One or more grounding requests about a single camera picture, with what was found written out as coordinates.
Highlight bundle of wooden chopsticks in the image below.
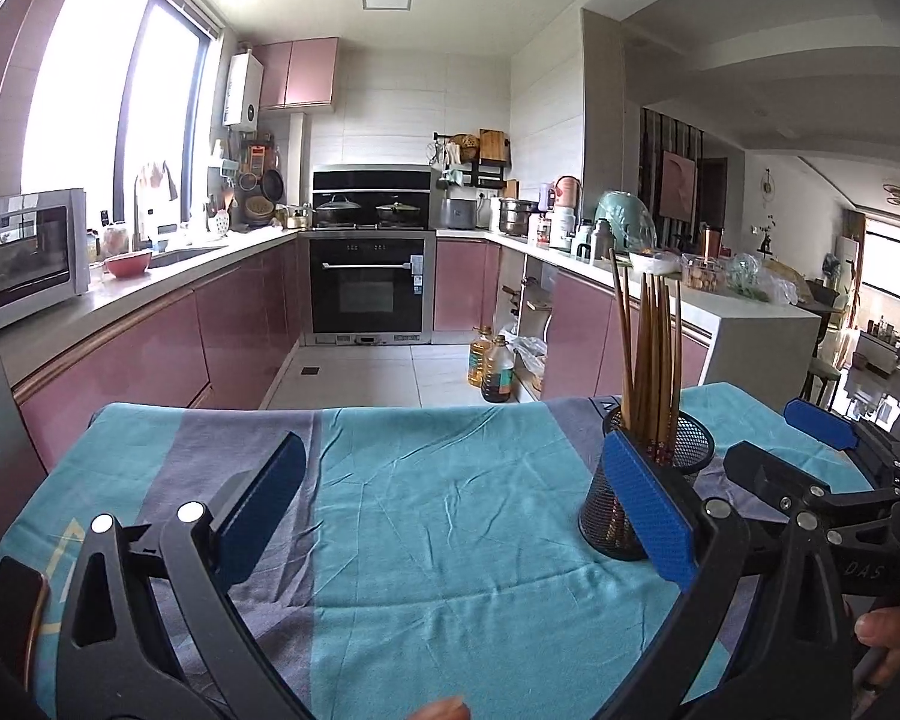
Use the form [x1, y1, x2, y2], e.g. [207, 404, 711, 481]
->
[609, 247, 685, 466]

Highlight teal and grey tablecloth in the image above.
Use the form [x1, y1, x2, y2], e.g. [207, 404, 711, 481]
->
[0, 382, 882, 720]

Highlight silver microwave oven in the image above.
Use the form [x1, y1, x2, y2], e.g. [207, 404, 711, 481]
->
[0, 187, 91, 331]

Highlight silver rice cooker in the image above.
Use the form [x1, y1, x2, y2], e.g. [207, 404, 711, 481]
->
[440, 197, 481, 231]

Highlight person's left hand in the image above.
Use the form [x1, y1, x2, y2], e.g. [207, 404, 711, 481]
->
[409, 696, 472, 720]

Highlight dark sauce bottle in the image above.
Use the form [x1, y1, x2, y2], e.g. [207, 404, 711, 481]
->
[481, 335, 516, 404]

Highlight plastic bag of greens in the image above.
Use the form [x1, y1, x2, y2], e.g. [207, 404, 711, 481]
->
[724, 251, 800, 305]

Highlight kitchen window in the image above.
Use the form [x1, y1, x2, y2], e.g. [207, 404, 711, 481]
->
[19, 0, 218, 241]

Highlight pink wall cabinet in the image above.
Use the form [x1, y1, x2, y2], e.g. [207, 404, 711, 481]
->
[253, 37, 340, 113]

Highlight clear food container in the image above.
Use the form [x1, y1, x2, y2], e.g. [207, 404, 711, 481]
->
[681, 255, 725, 292]

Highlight dark smartphone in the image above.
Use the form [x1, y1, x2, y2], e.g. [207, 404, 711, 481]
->
[0, 556, 50, 672]

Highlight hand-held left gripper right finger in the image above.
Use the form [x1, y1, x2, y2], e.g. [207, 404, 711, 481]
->
[592, 431, 856, 720]

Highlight black built-in oven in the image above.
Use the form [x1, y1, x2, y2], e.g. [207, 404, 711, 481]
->
[300, 229, 437, 346]

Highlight pink bowl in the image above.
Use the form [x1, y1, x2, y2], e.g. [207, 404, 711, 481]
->
[103, 250, 153, 278]

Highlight steel stock pot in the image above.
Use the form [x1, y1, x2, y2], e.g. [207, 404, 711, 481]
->
[497, 197, 539, 237]

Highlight black wall rack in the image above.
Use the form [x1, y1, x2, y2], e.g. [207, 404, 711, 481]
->
[431, 131, 512, 190]

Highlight black integrated stove hood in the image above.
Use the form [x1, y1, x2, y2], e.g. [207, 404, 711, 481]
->
[313, 165, 432, 230]

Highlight pink base cabinets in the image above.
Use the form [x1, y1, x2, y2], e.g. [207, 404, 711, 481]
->
[433, 236, 713, 402]
[11, 240, 301, 473]

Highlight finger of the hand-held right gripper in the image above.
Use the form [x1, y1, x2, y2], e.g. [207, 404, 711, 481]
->
[722, 441, 900, 533]
[784, 397, 900, 482]

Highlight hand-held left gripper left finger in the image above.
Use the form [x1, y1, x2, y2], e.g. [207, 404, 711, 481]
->
[56, 431, 312, 720]

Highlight teal countertop appliance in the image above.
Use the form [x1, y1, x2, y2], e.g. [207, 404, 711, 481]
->
[594, 190, 657, 256]

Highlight person's right hand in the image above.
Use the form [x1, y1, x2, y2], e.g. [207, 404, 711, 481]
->
[853, 589, 900, 651]

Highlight black mesh utensil holder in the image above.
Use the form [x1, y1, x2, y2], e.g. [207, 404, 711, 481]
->
[577, 405, 717, 562]

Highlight white water heater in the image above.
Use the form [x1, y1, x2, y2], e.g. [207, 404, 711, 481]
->
[223, 52, 263, 127]

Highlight clear plastic floor bag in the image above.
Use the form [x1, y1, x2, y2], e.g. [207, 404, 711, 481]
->
[510, 336, 548, 398]

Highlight framed wall picture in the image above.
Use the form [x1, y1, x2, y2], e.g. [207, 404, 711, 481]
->
[660, 150, 698, 220]

